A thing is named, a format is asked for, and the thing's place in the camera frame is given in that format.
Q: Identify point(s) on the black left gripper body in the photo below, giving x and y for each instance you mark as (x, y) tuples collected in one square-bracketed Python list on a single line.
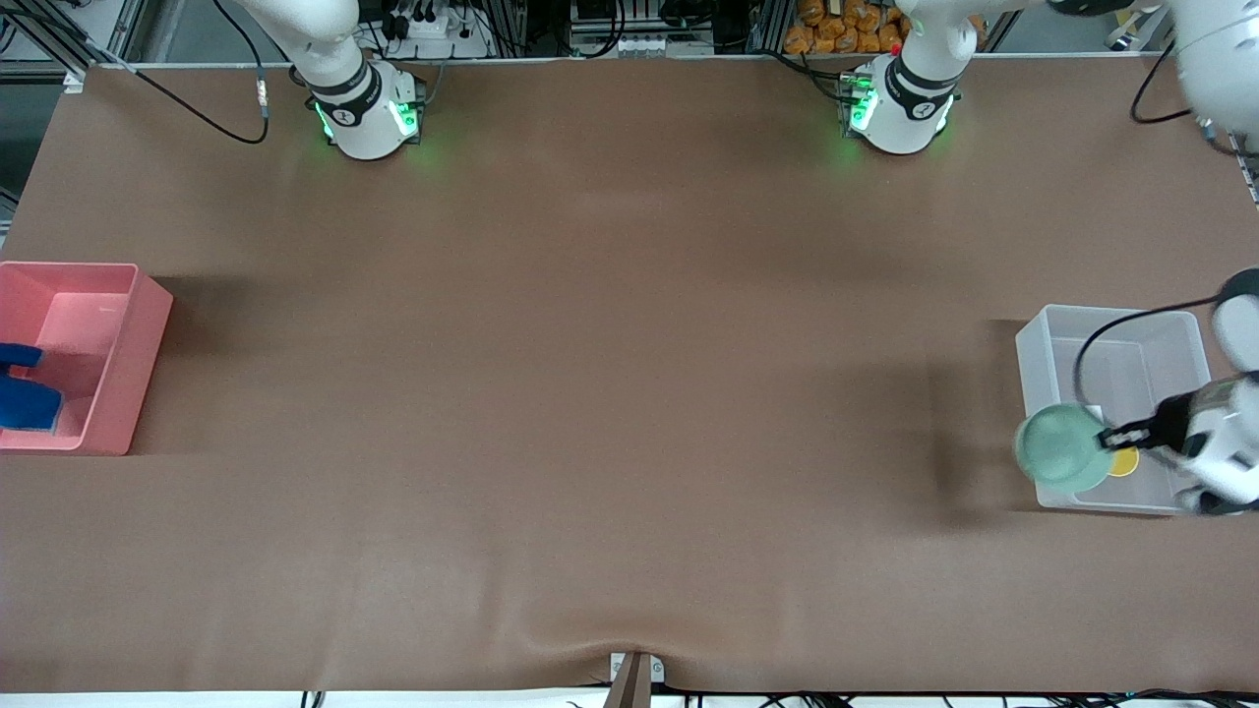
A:
[(1168, 423)]

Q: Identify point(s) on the yellow plastic cup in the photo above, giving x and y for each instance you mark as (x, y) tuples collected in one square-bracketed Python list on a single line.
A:
[(1124, 464)]

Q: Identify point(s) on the mint green bowl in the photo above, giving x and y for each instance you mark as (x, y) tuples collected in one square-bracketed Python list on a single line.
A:
[(1062, 447)]

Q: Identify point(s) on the blue cloth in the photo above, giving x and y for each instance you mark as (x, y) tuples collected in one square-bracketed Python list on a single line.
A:
[(25, 403)]

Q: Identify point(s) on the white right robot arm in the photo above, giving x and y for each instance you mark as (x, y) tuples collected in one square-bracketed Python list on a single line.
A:
[(364, 108)]

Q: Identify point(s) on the translucent white plastic bin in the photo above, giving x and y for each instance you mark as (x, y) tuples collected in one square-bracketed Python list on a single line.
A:
[(1151, 374)]

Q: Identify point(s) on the orange packaged snacks pile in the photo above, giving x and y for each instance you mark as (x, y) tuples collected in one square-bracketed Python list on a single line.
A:
[(836, 34)]

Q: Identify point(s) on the brown table cover mat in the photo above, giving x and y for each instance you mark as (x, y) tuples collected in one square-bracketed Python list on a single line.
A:
[(590, 344)]

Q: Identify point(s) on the white multi-socket strip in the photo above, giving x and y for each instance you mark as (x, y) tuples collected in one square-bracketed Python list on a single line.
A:
[(664, 46)]

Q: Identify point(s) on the white power strip with plugs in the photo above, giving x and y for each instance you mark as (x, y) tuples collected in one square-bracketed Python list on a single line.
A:
[(433, 29)]

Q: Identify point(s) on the pink plastic bin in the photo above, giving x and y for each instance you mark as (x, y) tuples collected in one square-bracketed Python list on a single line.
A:
[(128, 374)]

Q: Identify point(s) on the brown camera mount post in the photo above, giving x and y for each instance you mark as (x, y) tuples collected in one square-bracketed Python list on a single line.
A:
[(629, 683)]

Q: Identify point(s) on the white corner bracket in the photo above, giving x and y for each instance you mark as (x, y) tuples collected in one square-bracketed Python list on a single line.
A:
[(74, 82)]

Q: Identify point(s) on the aluminium frame profile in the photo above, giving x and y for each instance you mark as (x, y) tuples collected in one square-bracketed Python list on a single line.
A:
[(39, 29)]

